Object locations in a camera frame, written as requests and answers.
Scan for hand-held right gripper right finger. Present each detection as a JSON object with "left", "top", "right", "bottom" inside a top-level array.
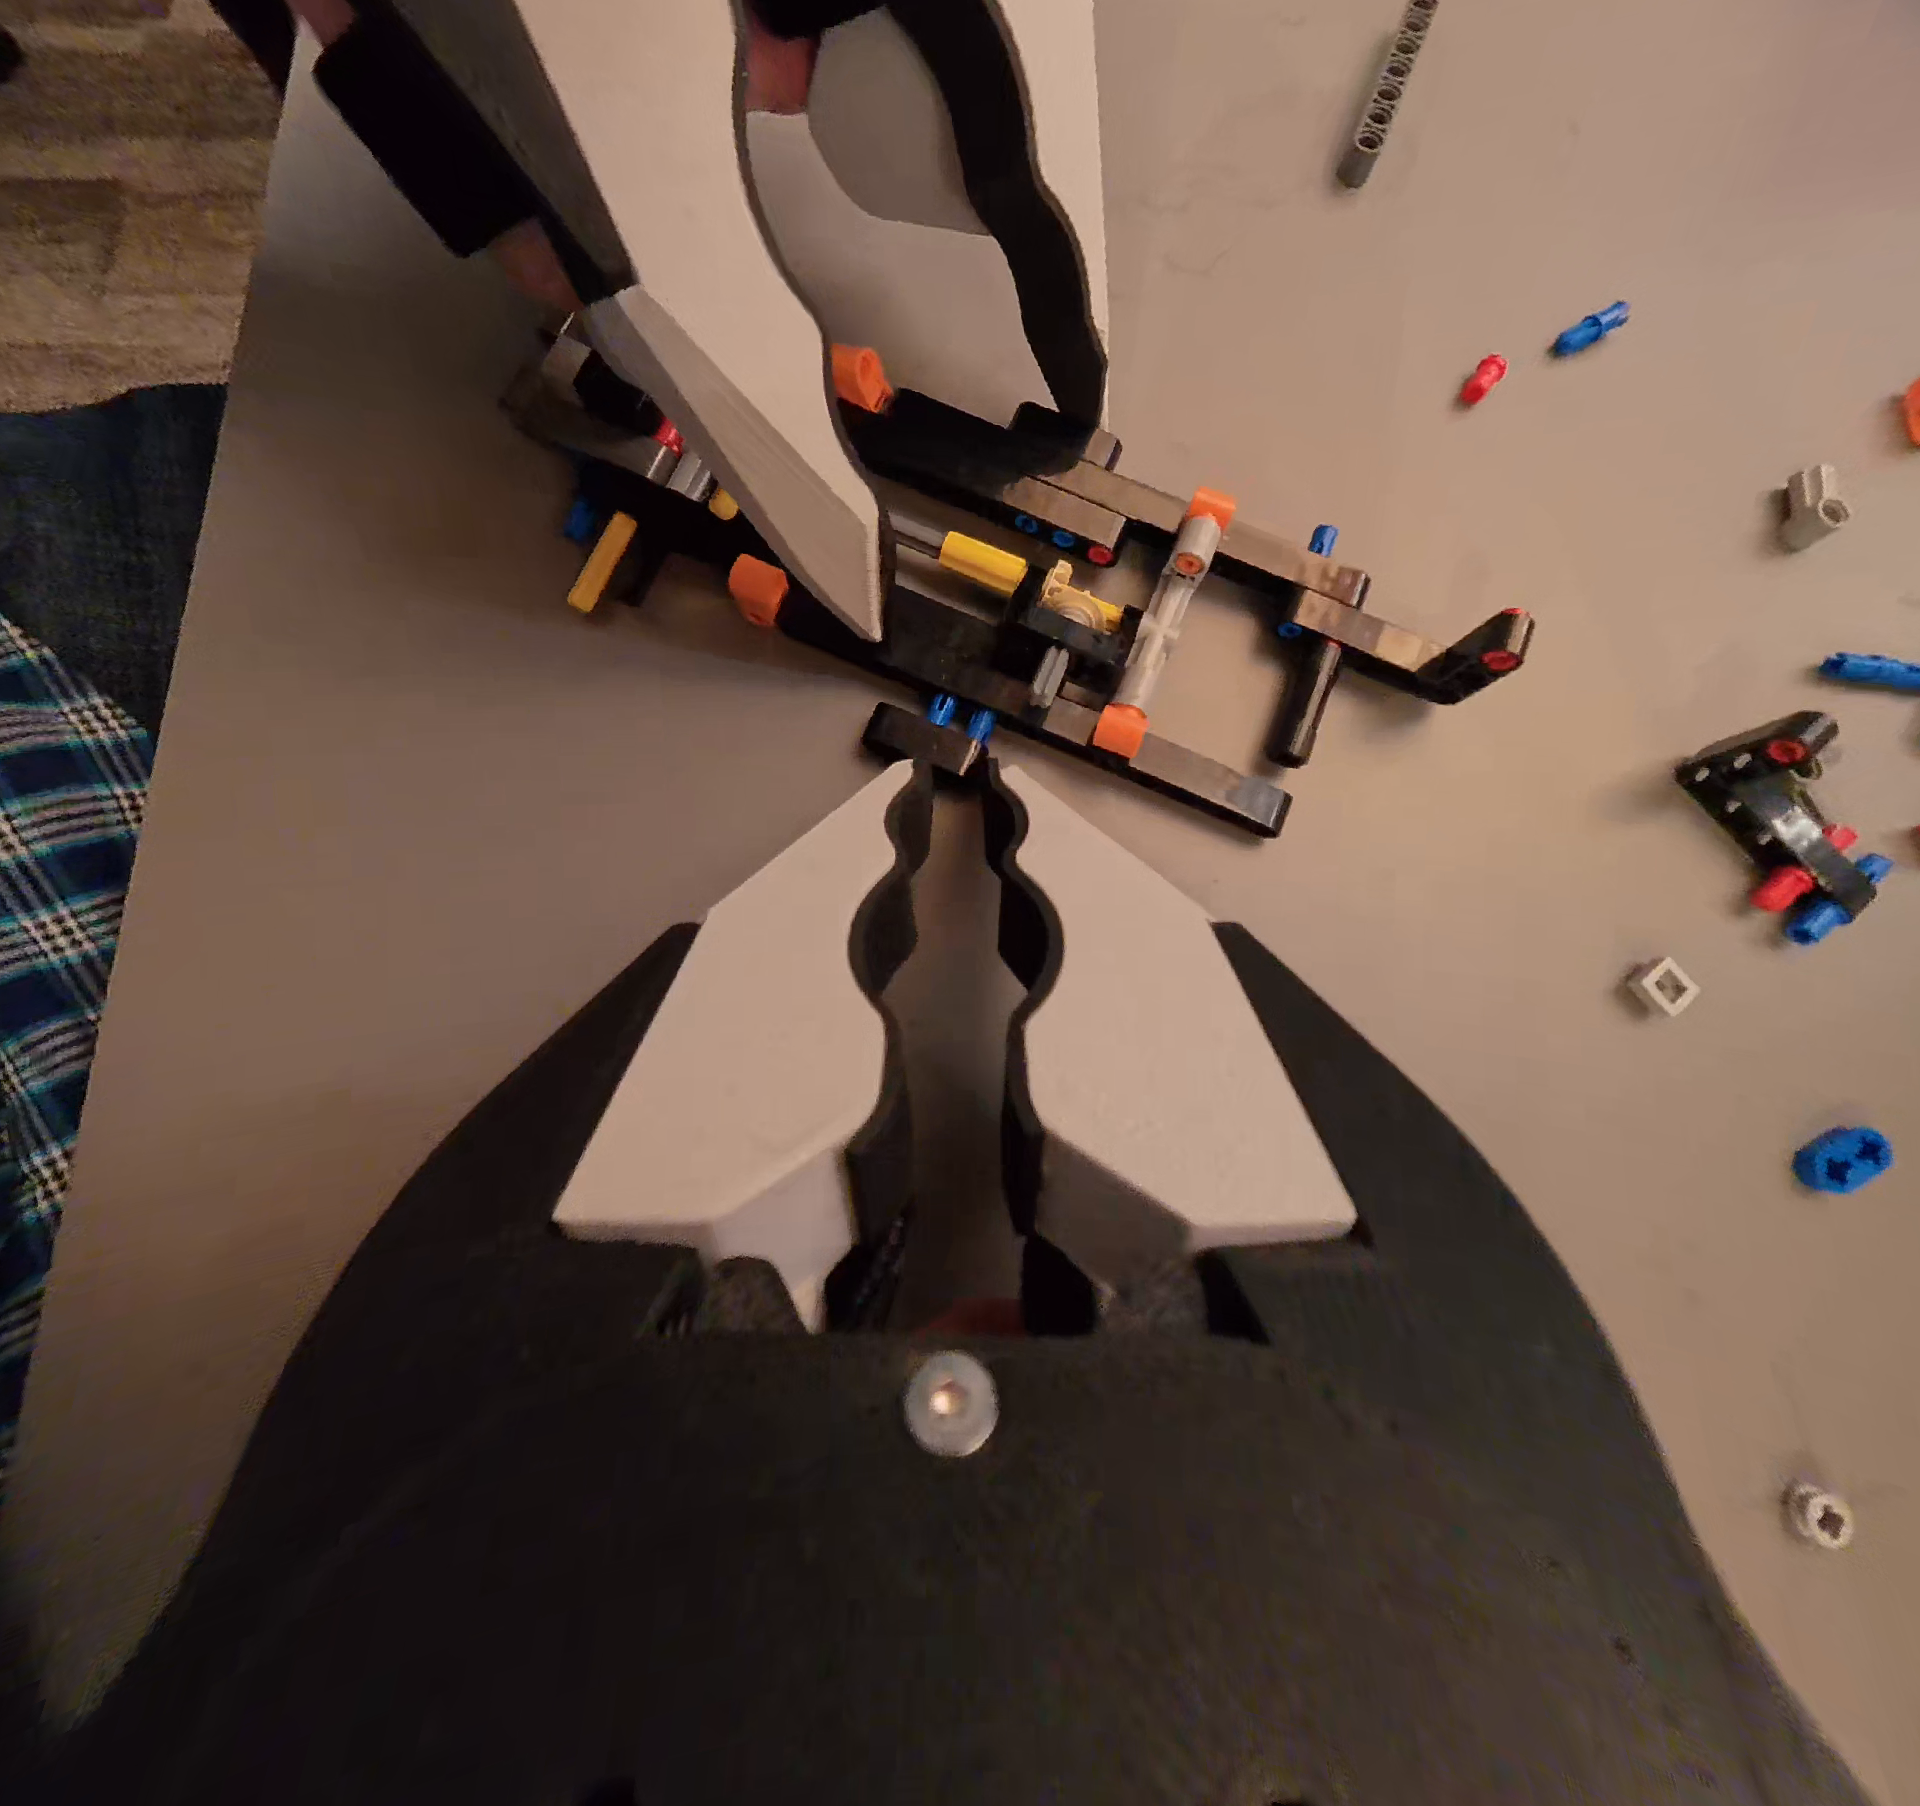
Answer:
[{"left": 981, "top": 759, "right": 1365, "bottom": 1335}]

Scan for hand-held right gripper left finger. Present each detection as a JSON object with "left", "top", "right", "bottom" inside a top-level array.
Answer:
[{"left": 549, "top": 756, "right": 937, "bottom": 1335}]

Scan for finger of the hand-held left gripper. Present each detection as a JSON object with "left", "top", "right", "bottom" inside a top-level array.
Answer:
[
  {"left": 461, "top": 0, "right": 886, "bottom": 642},
  {"left": 896, "top": 0, "right": 1114, "bottom": 430}
]

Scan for short black lego beam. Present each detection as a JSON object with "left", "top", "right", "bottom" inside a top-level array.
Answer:
[{"left": 861, "top": 699, "right": 993, "bottom": 788}]

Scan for black lego chassis model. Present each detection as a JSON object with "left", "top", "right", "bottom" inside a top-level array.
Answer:
[{"left": 502, "top": 321, "right": 1535, "bottom": 842}]

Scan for grey lego beam with holes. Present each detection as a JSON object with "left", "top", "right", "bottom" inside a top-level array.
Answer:
[{"left": 1334, "top": 0, "right": 1442, "bottom": 192}]

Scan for blue round lego piece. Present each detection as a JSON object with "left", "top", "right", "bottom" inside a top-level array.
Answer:
[{"left": 1791, "top": 1124, "right": 1895, "bottom": 1196}]

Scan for person's dark trousers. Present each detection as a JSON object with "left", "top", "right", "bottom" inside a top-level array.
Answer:
[{"left": 0, "top": 381, "right": 231, "bottom": 742}]

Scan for person's plaid shirt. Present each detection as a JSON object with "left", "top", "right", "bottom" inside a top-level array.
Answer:
[{"left": 0, "top": 613, "right": 155, "bottom": 1463}]

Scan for small black lego bracket assembly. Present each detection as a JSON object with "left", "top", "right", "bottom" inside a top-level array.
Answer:
[{"left": 1674, "top": 710, "right": 1895, "bottom": 951}]

